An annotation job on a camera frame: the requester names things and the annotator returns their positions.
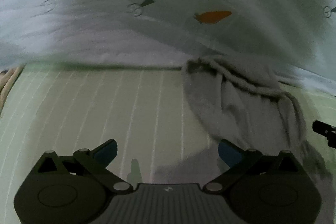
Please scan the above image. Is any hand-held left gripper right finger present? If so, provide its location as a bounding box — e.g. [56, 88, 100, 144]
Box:
[204, 139, 305, 192]

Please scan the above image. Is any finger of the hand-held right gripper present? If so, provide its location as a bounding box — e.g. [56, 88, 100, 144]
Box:
[312, 120, 336, 149]

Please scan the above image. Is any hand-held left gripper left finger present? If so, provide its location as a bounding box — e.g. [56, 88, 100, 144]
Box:
[35, 139, 133, 192]

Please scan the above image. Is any grey zip hoodie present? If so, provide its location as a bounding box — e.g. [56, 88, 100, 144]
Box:
[152, 54, 336, 188]

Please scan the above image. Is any green grid bed sheet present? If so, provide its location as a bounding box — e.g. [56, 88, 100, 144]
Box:
[0, 63, 336, 224]

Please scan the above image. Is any carrot print pale blanket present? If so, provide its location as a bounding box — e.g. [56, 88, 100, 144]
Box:
[0, 0, 336, 97]

